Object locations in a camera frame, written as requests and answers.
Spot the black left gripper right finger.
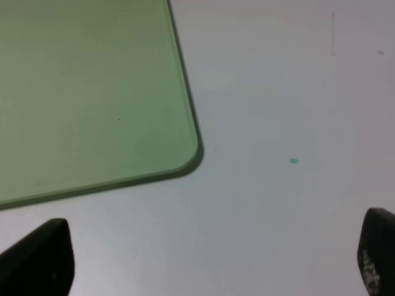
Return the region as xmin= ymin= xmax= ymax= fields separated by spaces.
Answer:
xmin=357 ymin=208 xmax=394 ymax=296

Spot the light green plastic tray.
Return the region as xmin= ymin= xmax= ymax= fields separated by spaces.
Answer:
xmin=1 ymin=1 xmax=201 ymax=208

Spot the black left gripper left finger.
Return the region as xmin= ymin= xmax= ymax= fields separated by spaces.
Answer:
xmin=1 ymin=218 xmax=75 ymax=296

